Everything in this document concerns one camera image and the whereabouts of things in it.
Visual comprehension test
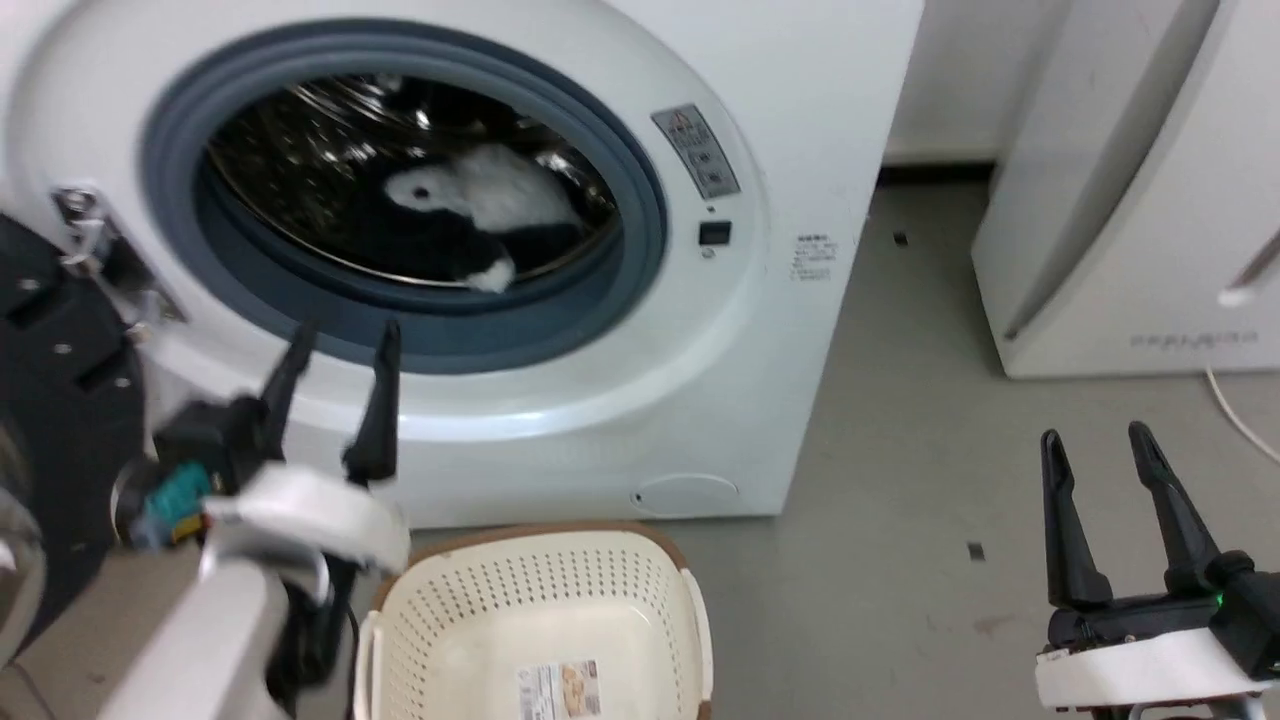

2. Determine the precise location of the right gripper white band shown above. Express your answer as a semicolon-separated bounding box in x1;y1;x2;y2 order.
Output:
1034;420;1280;714

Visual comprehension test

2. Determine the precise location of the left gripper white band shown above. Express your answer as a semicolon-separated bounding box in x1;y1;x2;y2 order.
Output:
112;319;412;578

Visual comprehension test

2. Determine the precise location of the black and white plush toy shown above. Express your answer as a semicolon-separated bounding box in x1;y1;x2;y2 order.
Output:
335;75;613;294

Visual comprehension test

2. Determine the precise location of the cream perforated laundry basket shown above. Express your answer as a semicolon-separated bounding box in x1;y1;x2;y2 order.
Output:
353;521;715;720

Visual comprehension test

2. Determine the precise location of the black round washing machine door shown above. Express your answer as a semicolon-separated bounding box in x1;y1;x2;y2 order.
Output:
0;213;148;669

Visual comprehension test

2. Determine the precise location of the printed paper basket label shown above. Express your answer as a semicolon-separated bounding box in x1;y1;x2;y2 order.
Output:
516;659;602;720

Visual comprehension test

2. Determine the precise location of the white front-load washing machine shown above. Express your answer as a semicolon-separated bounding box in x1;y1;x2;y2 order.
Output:
0;0;926;529

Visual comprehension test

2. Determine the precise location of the metal door hinge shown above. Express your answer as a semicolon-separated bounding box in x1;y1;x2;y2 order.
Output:
52;186;186;326

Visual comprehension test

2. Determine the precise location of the grey rubber door gasket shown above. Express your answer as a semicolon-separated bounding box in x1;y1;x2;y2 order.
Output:
139;28;669;376

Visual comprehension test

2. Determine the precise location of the white appliance cabinet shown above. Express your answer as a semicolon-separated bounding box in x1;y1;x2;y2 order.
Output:
971;0;1280;380

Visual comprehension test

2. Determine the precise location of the round white drain filter cover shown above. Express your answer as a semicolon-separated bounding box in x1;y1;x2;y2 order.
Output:
632;473;741;519

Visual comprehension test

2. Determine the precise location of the grey warning sticker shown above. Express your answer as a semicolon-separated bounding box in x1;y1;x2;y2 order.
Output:
651;103;742;201

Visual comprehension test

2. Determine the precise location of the white floor cable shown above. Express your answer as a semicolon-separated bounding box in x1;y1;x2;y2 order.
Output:
1204;365;1280;466

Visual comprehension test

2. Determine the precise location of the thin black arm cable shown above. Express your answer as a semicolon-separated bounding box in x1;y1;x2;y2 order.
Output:
268;555;363;713

